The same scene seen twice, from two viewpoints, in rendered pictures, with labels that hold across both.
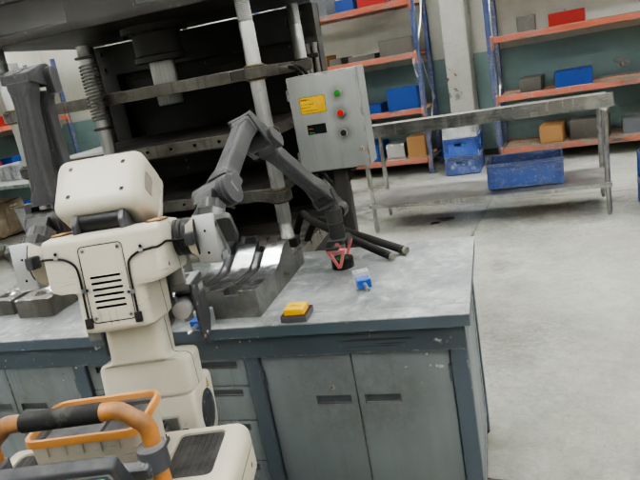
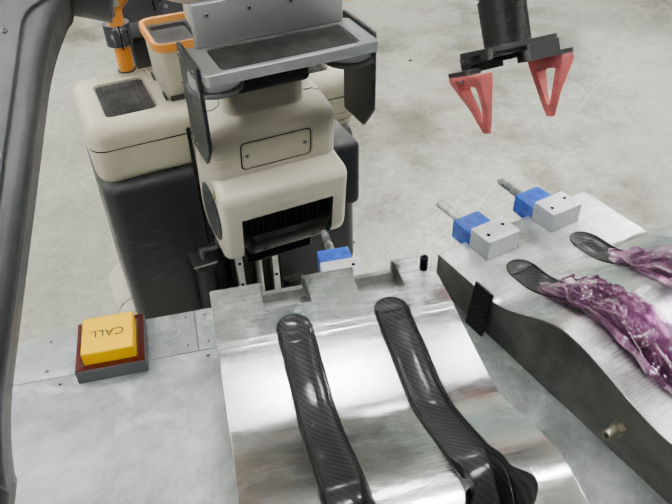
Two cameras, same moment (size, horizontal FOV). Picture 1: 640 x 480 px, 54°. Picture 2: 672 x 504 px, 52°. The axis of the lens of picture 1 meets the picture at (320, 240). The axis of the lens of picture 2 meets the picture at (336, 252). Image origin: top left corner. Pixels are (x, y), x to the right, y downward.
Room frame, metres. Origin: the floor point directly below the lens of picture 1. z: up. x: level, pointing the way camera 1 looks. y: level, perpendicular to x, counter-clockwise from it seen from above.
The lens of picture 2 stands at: (2.37, 0.06, 1.42)
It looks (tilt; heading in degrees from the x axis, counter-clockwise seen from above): 39 degrees down; 150
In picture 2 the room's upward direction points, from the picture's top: 2 degrees counter-clockwise
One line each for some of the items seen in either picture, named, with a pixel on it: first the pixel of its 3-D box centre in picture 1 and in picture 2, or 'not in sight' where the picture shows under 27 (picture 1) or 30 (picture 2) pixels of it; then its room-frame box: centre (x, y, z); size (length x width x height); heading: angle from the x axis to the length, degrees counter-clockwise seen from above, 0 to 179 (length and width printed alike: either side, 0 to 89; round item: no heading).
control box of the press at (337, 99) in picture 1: (351, 240); not in sight; (2.68, -0.14, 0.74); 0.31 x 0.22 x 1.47; 73
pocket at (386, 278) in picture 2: not in sight; (376, 287); (1.88, 0.40, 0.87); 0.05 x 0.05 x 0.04; 73
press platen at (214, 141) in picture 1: (187, 153); not in sight; (3.09, 0.56, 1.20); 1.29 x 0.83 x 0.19; 73
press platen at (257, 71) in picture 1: (173, 102); not in sight; (3.09, 0.56, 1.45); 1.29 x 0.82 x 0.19; 73
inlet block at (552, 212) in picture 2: not in sight; (530, 202); (1.83, 0.68, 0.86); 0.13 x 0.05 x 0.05; 0
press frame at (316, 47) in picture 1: (231, 191); not in sight; (3.54, 0.44, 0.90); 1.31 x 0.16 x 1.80; 73
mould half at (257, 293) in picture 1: (246, 270); (381, 464); (2.07, 0.27, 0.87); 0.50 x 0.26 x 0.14; 163
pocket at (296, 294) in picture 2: (233, 293); (285, 303); (1.84, 0.29, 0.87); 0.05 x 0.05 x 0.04; 73
